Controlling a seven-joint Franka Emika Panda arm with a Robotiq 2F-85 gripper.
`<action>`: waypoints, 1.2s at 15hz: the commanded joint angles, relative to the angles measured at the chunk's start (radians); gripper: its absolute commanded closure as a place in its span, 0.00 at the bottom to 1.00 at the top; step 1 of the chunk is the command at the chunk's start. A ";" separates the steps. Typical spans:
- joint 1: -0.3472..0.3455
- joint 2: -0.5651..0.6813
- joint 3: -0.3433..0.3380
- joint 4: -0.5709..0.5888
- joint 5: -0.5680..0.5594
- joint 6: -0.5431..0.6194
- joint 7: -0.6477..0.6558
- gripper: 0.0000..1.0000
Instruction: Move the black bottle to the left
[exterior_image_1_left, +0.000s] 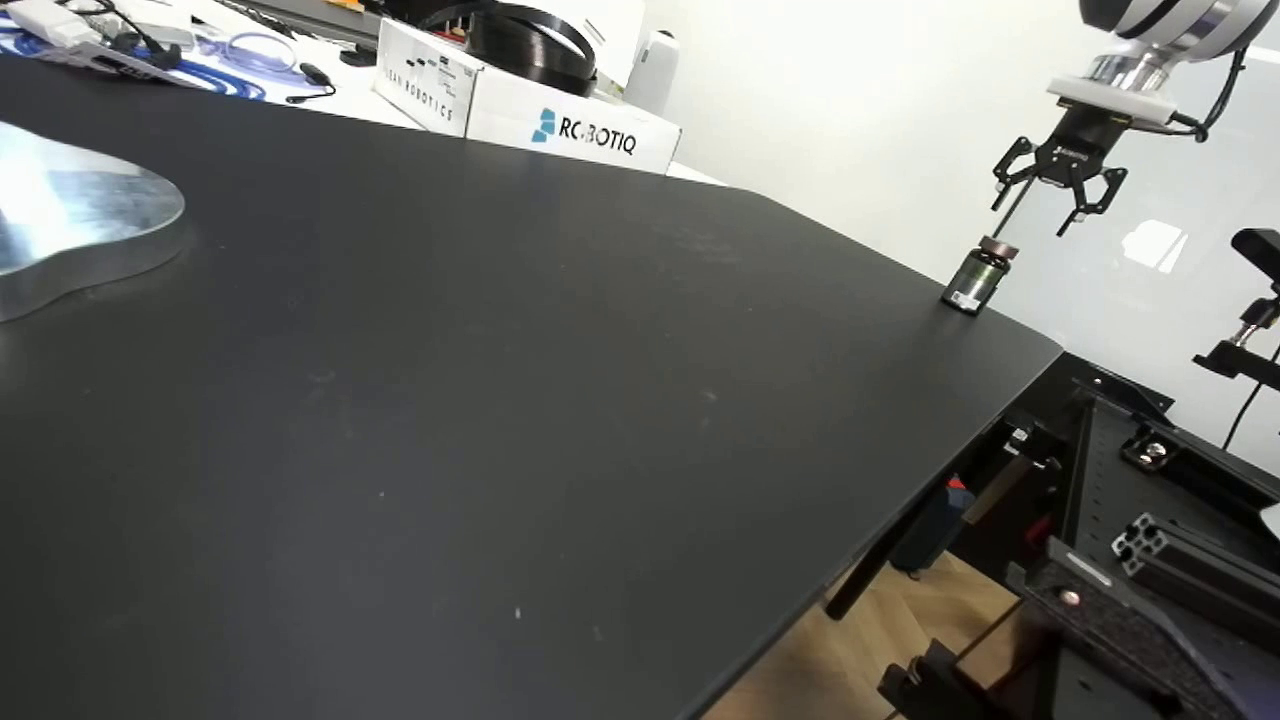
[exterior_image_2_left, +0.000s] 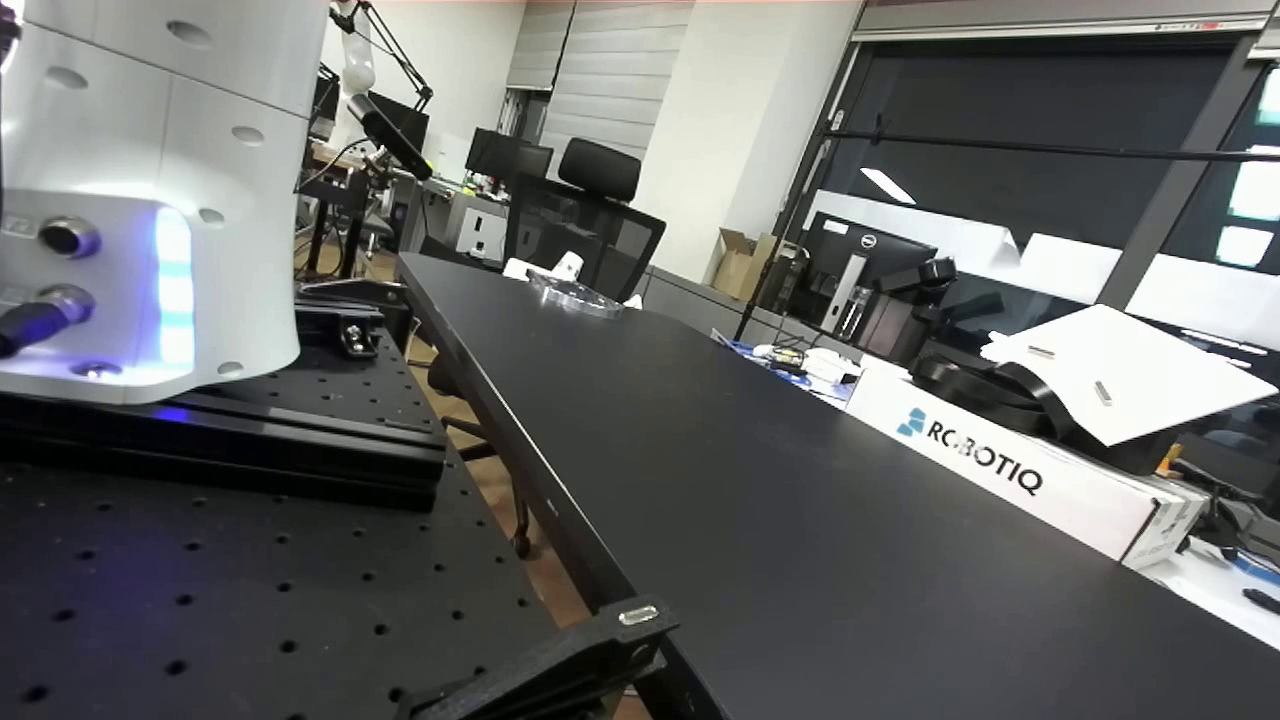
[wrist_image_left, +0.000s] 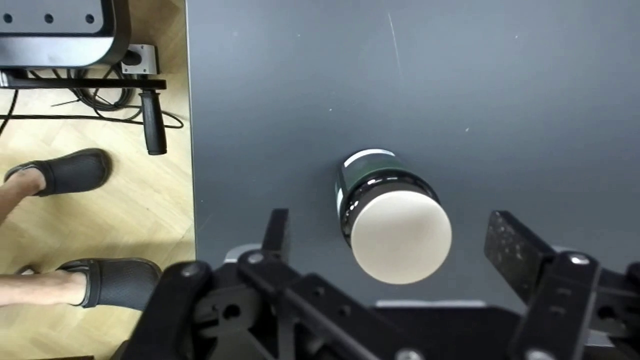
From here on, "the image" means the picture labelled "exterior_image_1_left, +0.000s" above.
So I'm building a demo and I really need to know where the black camera on stand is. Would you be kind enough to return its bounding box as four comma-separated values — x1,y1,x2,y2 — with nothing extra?
1191,223,1280,453

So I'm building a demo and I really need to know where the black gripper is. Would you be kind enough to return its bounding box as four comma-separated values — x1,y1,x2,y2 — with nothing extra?
987,102,1134,240

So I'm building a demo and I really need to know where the black corner bracket with screw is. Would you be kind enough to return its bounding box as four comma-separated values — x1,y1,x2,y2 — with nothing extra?
1119,426,1183,477

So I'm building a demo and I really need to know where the blue plastic bag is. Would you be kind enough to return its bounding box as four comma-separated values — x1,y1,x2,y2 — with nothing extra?
0,14,340,108

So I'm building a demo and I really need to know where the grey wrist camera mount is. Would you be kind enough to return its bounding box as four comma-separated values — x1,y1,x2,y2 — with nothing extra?
1044,49,1213,144

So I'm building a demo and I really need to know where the white Robotiq cardboard box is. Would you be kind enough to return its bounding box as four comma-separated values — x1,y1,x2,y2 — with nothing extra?
369,14,690,174

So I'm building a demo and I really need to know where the black aluminium extrusion bar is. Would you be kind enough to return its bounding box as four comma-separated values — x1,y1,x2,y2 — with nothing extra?
1110,509,1280,649

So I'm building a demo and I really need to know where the thin black pole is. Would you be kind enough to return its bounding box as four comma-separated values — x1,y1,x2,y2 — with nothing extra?
993,169,1049,249

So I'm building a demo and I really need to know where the white cylindrical roll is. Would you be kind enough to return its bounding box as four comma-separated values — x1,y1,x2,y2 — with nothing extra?
629,27,684,118

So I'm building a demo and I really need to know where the black round spool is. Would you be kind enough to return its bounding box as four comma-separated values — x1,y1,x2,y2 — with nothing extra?
470,0,599,98

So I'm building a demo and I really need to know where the black bottle with green label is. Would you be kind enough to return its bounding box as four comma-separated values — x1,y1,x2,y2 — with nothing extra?
942,232,1024,321

